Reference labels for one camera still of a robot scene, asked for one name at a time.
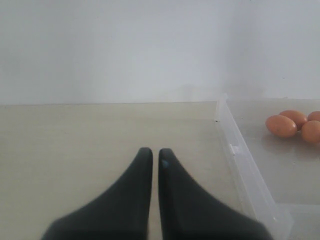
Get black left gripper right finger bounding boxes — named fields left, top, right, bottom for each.
left=158, top=148, right=273, bottom=240

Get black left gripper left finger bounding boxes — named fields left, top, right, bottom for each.
left=42, top=147, right=153, bottom=240

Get brown egg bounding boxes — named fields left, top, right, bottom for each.
left=307, top=111, right=320, bottom=122
left=279, top=110, right=308, bottom=131
left=265, top=115, right=298, bottom=138
left=301, top=120, right=320, bottom=144

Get clear plastic container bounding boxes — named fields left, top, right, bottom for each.
left=215, top=95, right=320, bottom=240

